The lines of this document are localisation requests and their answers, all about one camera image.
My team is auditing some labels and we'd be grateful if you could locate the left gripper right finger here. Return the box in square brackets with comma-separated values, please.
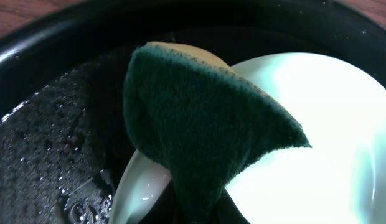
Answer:
[208, 189, 250, 224]

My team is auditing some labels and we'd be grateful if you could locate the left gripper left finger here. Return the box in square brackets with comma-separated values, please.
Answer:
[139, 182, 180, 224]

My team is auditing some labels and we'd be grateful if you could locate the green sponge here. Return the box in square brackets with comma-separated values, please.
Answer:
[123, 42, 310, 223]

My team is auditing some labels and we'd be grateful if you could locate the light green plate front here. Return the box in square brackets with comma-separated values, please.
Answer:
[110, 53, 386, 223]

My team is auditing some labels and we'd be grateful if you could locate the round black tray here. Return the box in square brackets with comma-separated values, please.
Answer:
[0, 1, 386, 223]

